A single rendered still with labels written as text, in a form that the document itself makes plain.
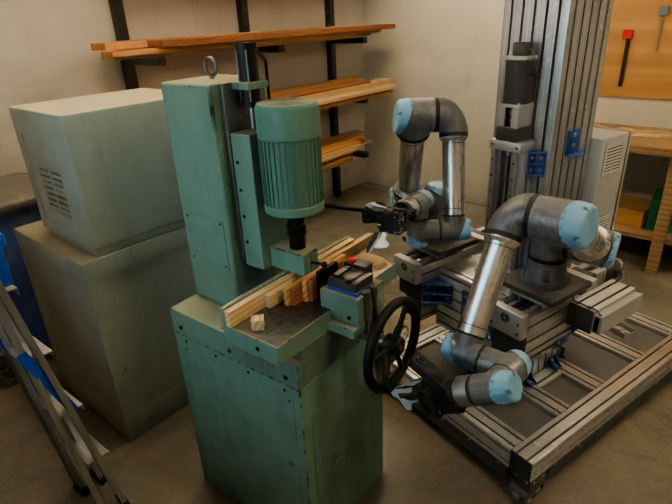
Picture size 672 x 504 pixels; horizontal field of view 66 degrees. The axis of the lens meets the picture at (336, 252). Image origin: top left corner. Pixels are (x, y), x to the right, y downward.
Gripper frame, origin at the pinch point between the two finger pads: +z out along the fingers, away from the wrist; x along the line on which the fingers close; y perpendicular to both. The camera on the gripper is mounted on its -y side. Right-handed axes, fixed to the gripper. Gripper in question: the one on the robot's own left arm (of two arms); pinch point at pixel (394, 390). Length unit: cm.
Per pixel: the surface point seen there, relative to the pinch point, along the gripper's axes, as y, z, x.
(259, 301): -37.0, 26.0, -8.1
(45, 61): -199, 191, 53
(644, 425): 92, -12, 117
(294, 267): -40.9, 21.2, 5.7
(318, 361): -13.7, 19.2, -3.9
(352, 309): -24.2, 4.3, 3.2
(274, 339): -27.5, 15.1, -17.2
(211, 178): -76, 28, -2
